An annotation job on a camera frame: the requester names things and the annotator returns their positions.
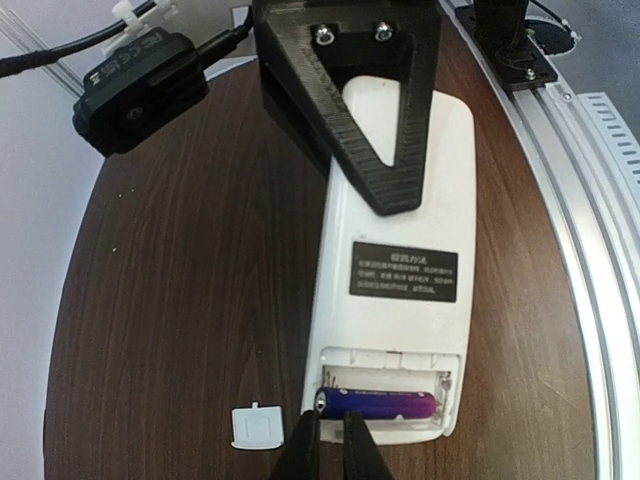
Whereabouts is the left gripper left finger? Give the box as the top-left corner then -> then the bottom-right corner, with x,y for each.
269,410 -> 320,480

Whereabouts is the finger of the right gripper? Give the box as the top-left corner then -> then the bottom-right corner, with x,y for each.
253,1 -> 441,216

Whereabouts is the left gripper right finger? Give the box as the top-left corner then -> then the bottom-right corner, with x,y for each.
343,411 -> 394,480

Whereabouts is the white battery cover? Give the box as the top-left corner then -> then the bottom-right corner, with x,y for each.
231,401 -> 285,451

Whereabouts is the purple battery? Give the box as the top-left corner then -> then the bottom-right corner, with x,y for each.
314,387 -> 437,420

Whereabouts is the white remote control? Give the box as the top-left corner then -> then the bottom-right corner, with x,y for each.
302,92 -> 477,445

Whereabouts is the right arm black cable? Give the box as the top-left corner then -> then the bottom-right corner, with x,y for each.
0,4 -> 256,81

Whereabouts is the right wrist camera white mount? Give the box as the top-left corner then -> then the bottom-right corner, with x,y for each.
72,28 -> 209,157

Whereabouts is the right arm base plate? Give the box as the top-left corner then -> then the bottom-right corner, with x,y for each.
454,1 -> 558,95

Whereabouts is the front aluminium rail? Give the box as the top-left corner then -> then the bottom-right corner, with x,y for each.
439,0 -> 640,480

